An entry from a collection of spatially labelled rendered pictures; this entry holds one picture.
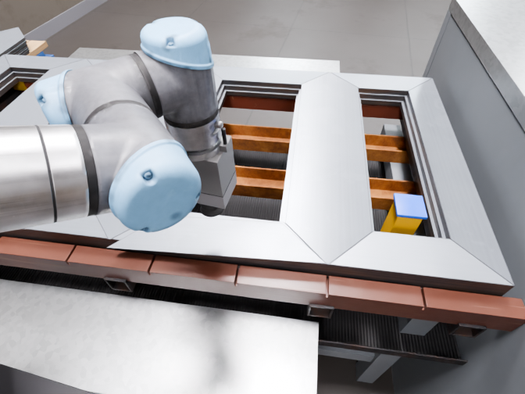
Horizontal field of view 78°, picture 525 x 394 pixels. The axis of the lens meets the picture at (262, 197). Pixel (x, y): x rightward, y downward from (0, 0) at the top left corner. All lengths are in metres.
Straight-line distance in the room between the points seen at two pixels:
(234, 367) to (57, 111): 0.58
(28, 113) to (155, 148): 0.96
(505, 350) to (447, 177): 0.38
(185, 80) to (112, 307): 0.61
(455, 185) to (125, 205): 0.75
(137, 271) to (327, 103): 0.70
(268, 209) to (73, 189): 0.90
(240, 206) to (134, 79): 0.80
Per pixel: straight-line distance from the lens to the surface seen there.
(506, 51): 1.04
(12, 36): 1.85
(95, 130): 0.28
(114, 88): 0.36
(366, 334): 0.94
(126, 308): 0.86
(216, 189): 0.50
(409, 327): 0.94
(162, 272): 0.70
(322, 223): 0.69
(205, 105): 0.42
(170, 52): 0.38
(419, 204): 0.76
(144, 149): 0.27
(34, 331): 0.94
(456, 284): 0.73
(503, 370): 0.87
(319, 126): 0.94
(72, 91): 0.38
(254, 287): 0.66
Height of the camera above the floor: 1.42
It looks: 49 degrees down
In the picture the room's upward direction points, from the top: 1 degrees counter-clockwise
